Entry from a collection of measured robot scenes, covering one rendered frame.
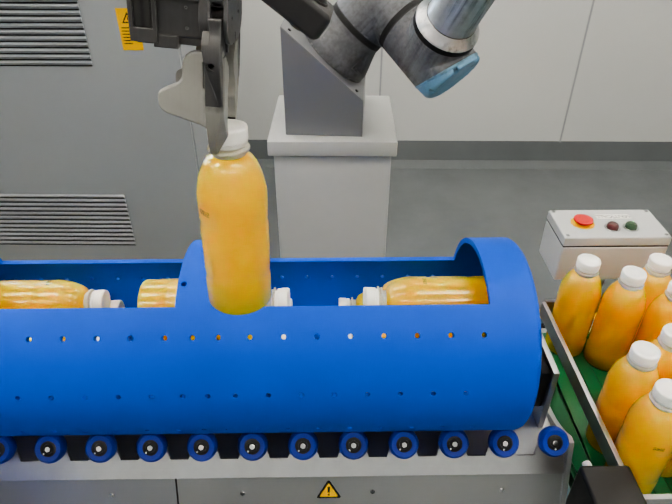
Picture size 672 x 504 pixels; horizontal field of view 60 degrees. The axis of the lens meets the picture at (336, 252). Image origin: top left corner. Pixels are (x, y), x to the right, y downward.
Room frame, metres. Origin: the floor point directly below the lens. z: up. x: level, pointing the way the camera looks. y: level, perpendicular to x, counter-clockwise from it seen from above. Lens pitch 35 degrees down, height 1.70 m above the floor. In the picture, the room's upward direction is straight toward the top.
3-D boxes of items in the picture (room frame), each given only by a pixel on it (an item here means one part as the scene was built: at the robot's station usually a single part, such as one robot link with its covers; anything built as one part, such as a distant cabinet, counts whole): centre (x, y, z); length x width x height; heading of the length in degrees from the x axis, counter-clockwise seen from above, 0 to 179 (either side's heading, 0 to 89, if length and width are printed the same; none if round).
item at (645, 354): (0.60, -0.44, 1.09); 0.04 x 0.04 x 0.02
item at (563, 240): (0.94, -0.52, 1.05); 0.20 x 0.10 x 0.10; 91
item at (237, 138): (0.52, 0.10, 1.47); 0.04 x 0.04 x 0.02
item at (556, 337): (0.65, -0.40, 0.96); 0.40 x 0.01 x 0.03; 1
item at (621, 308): (0.78, -0.50, 0.99); 0.07 x 0.07 x 0.19
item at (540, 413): (0.65, -0.32, 0.99); 0.10 x 0.02 x 0.12; 1
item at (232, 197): (0.52, 0.11, 1.37); 0.07 x 0.07 x 0.19
